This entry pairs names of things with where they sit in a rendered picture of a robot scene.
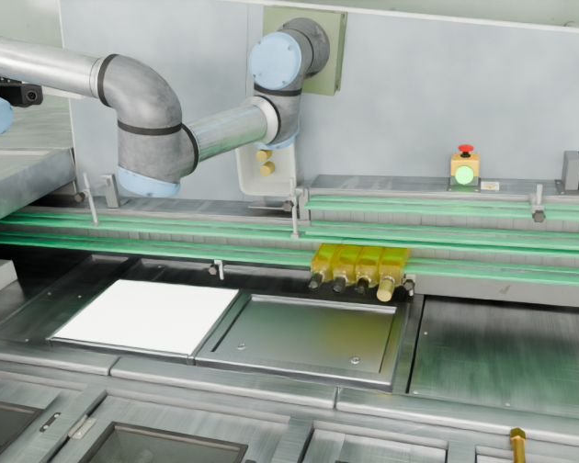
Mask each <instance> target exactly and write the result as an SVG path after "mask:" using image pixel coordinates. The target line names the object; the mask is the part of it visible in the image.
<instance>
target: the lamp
mask: <svg viewBox="0 0 579 463"><path fill-rule="evenodd" d="M472 178H473V170H472V168H471V167H469V166H468V165H462V166H460V167H459V168H458V169H457V170H456V179H457V181H458V182H460V183H462V184H467V183H469V182H470V181H471V180H472Z"/></svg>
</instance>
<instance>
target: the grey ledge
mask: <svg viewBox="0 0 579 463"><path fill-rule="evenodd" d="M414 293H418V294H429V295H439V296H451V297H462V298H473V299H494V300H505V301H516V302H527V303H538V304H550V305H561V306H572V307H579V286H569V285H557V284H544V283H531V282H519V281H506V280H494V279H481V278H468V277H444V276H432V275H419V274H416V281H415V286H414Z"/></svg>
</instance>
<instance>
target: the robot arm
mask: <svg viewBox="0 0 579 463"><path fill-rule="evenodd" d="M329 55H330V42H329V39H328V37H327V34H326V32H325V31H324V29H323V28H322V27H321V26H320V25H319V24H318V23H317V22H315V21H314V20H312V19H309V18H306V17H296V18H293V19H291V20H288V21H286V22H285V23H283V24H282V25H281V26H280V27H279V28H278V30H277V31H276V32H274V33H270V34H268V35H266V36H265V37H264V38H262V39H261V40H260V41H259V42H258V43H257V44H256V45H255V46H254V48H253V49H252V51H251V54H250V58H249V68H250V72H251V75H252V76H253V77H254V78H255V80H254V91H253V96H251V97H248V98H247V99H245V100H244V101H243V102H242V104H241V105H240V106H239V107H237V108H234V109H230V110H227V111H224V112H221V113H218V114H214V115H211V116H208V117H205V118H202V119H196V120H193V121H190V122H187V123H184V122H182V108H181V105H180V102H179V99H178V97H177V95H176V92H175V91H174V89H173V88H172V87H171V85H170V84H169V83H168V82H167V81H166V80H165V79H164V78H163V77H162V76H161V75H160V74H159V73H158V72H156V71H155V70H154V69H152V68H151V67H149V66H148V65H146V64H144V63H143V62H140V61H138V60H136V59H134V58H131V57H129V56H124V55H120V54H116V53H110V54H109V55H107V56H106V57H101V56H96V55H93V54H88V53H83V52H79V51H70V50H66V49H62V48H57V47H52V46H48V45H43V44H39V43H35V42H30V41H25V40H17V39H13V38H9V37H4V36H0V134H3V133H4V132H6V131H7V130H8V129H9V128H10V126H11V124H12V122H13V117H14V112H13V108H12V107H23V108H26V107H30V106H32V105H35V106H38V105H40V104H41V103H42V101H43V97H45V96H46V94H43V93H42V86H46V87H49V88H54V89H58V90H62V91H66V92H70V93H74V94H78V95H82V96H90V97H93V98H97V99H99V101H100V103H101V104H102V105H104V106H106V107H112V108H115V110H116V112H117V127H118V164H117V167H118V169H119V182H120V183H121V185H122V186H123V187H124V188H126V189H127V190H129V191H130V192H132V193H135V194H138V195H142V196H146V197H155V198H162V197H170V196H173V195H175V194H176V193H178V191H179V189H180V187H181V183H180V179H181V178H183V177H185V176H188V175H191V174H192V173H193V172H194V171H195V170H196V169H197V167H198V165H199V163H201V162H204V161H207V160H209V159H211V158H214V157H216V156H219V155H221V154H224V153H227V152H230V151H232V150H235V149H238V148H240V147H243V146H245V145H247V144H250V143H252V144H253V145H254V146H255V147H258V148H261V149H265V150H275V149H278V150H279V149H283V148H286V147H288V146H290V145H291V144H292V143H293V142H294V140H295V136H296V132H297V130H298V117H299V111H300V103H301V89H302V82H303V79H308V78H311V77H313V76H315V75H317V74H318V73H319V72H320V71H321V70H322V69H323V68H324V67H325V65H326V64H327V62H328V59H329ZM22 82H26V83H29V84H22ZM11 106H12V107H11Z"/></svg>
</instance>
